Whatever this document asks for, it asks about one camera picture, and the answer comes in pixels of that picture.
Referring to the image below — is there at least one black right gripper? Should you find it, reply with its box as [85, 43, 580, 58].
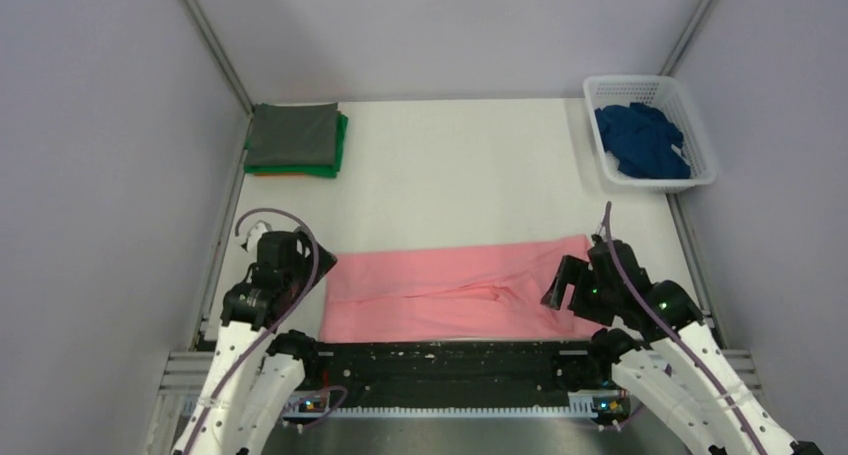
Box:
[541, 253, 621, 326]

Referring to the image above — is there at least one pink t shirt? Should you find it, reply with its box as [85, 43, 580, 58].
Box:
[319, 235, 600, 343]

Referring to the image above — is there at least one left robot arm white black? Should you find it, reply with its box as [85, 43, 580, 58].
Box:
[171, 228, 337, 454]

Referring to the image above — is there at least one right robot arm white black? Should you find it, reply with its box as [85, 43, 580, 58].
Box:
[541, 235, 821, 454]

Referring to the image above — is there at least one folded green t shirt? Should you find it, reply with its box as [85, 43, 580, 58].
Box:
[243, 111, 349, 179]

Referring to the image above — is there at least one folded orange t shirt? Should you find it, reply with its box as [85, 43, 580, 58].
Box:
[250, 173, 310, 178]

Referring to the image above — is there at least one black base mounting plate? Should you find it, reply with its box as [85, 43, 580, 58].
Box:
[296, 340, 632, 416]

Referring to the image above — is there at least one folded grey t shirt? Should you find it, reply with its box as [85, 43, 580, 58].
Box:
[245, 103, 339, 171]

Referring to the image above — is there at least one blue t shirt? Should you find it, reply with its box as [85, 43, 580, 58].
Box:
[594, 102, 692, 180]

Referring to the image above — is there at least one white plastic basket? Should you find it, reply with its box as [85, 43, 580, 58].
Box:
[583, 75, 717, 193]

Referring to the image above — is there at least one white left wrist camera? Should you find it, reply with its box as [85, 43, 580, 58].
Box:
[241, 220, 273, 253]

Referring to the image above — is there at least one white slotted cable duct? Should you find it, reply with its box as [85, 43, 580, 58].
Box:
[279, 393, 633, 421]

